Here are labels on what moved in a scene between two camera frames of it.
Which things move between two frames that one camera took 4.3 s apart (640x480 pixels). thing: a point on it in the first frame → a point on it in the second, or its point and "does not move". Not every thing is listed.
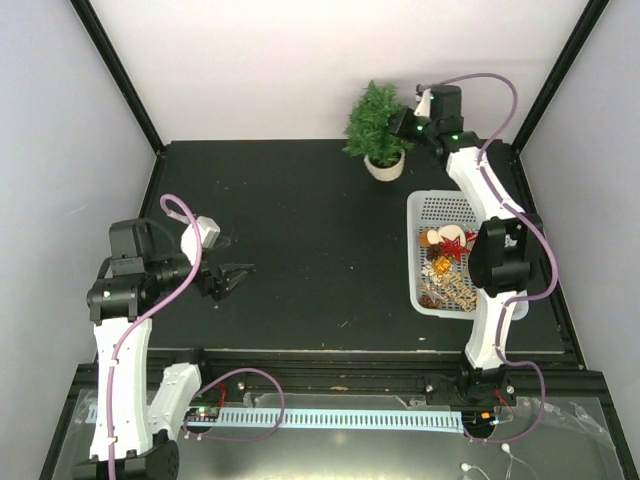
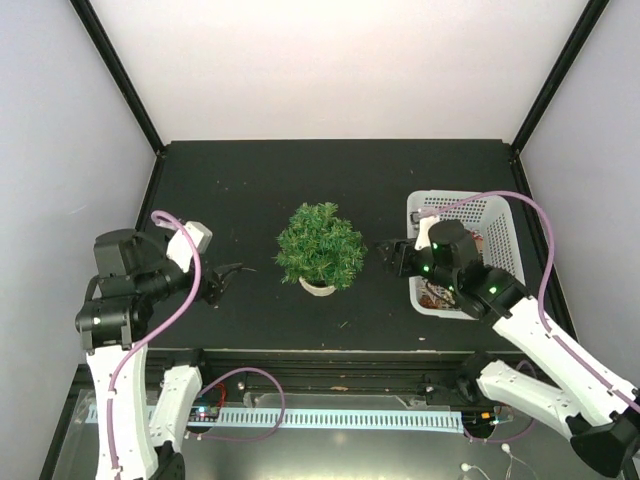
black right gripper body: x=410 y=133 → x=407 y=268
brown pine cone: x=426 y=301 does not move
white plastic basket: x=441 y=225 does not move
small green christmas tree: x=371 y=132 → x=321 y=248
